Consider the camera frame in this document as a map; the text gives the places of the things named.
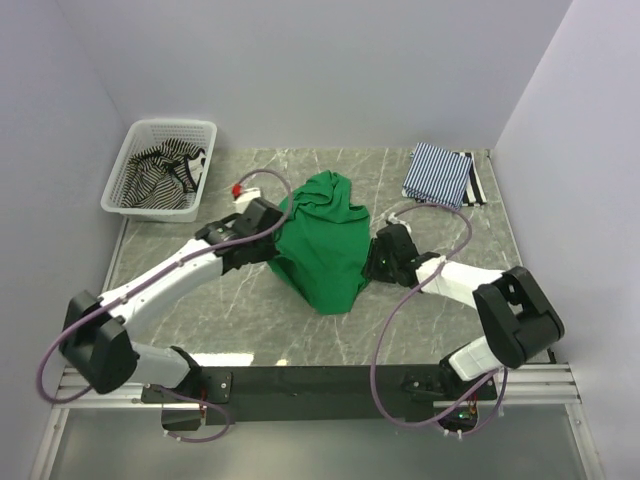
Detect green tank top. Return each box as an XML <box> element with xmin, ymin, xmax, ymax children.
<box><xmin>267</xmin><ymin>170</ymin><xmax>371</xmax><ymax>315</ymax></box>

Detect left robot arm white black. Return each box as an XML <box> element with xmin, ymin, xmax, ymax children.
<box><xmin>59</xmin><ymin>197</ymin><xmax>285</xmax><ymax>402</ymax></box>

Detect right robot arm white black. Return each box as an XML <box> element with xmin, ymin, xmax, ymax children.
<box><xmin>363</xmin><ymin>224</ymin><xmax>565</xmax><ymax>399</ymax></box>

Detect blue striped folded tank top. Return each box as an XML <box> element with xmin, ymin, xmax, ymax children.
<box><xmin>402</xmin><ymin>142</ymin><xmax>472</xmax><ymax>210</ymax></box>

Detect black white striped folded top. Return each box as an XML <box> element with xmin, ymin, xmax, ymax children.
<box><xmin>414</xmin><ymin>151</ymin><xmax>489</xmax><ymax>208</ymax></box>

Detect striped clothes in basket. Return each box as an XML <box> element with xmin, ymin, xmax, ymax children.
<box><xmin>120</xmin><ymin>138</ymin><xmax>207</xmax><ymax>210</ymax></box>

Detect white plastic laundry basket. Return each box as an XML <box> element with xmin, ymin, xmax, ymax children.
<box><xmin>101</xmin><ymin>118</ymin><xmax>217</xmax><ymax>223</ymax></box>

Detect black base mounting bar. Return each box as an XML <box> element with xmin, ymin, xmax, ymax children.
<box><xmin>140</xmin><ymin>363</ymin><xmax>501</xmax><ymax>434</ymax></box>

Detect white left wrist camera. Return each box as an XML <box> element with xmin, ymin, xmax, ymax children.
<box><xmin>232</xmin><ymin>183</ymin><xmax>262</xmax><ymax>206</ymax></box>

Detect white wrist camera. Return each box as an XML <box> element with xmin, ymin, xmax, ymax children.
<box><xmin>385</xmin><ymin>212</ymin><xmax>412</xmax><ymax>234</ymax></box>
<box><xmin>232</xmin><ymin>183</ymin><xmax>262</xmax><ymax>206</ymax></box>

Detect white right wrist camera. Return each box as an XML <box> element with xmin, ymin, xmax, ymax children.
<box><xmin>385</xmin><ymin>212</ymin><xmax>412</xmax><ymax>234</ymax></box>

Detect aluminium rail frame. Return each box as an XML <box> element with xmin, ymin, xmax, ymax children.
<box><xmin>54</xmin><ymin>364</ymin><xmax>582</xmax><ymax>409</ymax></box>

